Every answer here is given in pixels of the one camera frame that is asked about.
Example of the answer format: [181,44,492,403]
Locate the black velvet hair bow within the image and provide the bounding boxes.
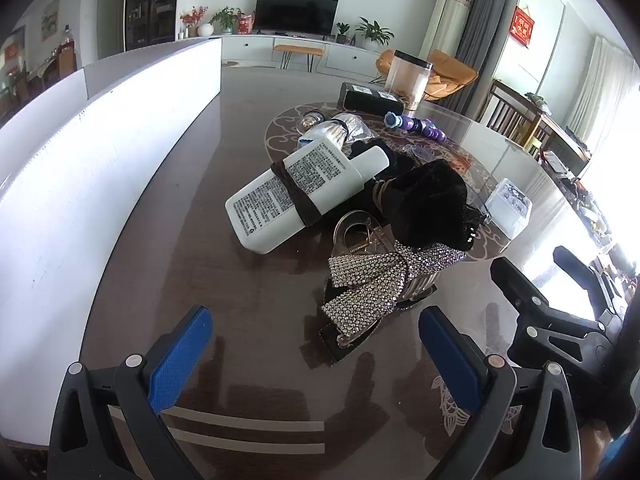
[384,160,487,252]

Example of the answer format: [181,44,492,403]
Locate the red flowers in vase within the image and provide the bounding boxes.
[179,5,209,39]

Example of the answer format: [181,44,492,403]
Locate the grey curtain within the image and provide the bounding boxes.
[440,0,522,117]

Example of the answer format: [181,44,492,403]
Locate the wooden stool with metal legs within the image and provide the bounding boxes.
[273,43,326,71]

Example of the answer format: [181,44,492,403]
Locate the white lotion bottle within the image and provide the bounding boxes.
[225,137,391,256]

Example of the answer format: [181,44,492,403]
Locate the black rectangular box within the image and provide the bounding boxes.
[339,81,405,117]

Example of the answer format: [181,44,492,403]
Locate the black display cabinet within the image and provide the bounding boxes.
[124,0,182,52]

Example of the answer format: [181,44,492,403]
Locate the framed wall picture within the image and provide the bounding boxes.
[40,0,61,41]

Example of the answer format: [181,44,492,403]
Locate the covered standing air conditioner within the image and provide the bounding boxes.
[418,0,476,61]

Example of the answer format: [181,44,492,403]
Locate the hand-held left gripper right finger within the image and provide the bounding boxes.
[418,306,583,480]

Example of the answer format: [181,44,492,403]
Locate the white television cabinet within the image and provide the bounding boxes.
[220,33,397,75]

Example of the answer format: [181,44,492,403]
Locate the white sheer curtain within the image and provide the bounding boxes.
[564,35,640,171]

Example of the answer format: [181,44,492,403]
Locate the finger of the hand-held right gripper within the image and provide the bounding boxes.
[552,245,627,322]
[490,257,602,334]

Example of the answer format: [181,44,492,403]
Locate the large leafy potted plant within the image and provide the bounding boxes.
[355,16,395,51]

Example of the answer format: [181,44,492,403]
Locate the black television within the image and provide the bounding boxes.
[254,0,339,36]

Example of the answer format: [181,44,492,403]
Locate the small clear plastic box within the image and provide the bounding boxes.
[485,178,533,240]

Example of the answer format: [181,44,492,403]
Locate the striped brown hair bow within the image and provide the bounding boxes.
[367,179,402,212]

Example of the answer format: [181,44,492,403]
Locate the red wall hanging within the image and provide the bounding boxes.
[509,5,536,49]

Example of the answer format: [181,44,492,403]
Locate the orange lounge chair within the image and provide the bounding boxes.
[375,48,479,101]

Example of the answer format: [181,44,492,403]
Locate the dark wooden chair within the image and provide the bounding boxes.
[478,78,544,149]

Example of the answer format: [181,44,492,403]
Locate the rhinestone bow hair clip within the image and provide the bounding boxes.
[320,239,469,362]

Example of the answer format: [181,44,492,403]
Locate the blue purple plastic toy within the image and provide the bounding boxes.
[383,112,426,132]

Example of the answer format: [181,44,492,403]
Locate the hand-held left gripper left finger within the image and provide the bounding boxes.
[47,305,213,480]

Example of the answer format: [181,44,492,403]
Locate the white storage box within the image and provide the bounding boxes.
[0,37,223,448]

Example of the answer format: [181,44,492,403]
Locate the plastic water bottle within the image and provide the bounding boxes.
[297,113,374,151]

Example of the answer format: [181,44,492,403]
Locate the wooden dining table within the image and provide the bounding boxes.
[19,54,67,92]

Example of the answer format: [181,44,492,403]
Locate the clear plastic jar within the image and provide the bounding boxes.
[387,50,434,112]

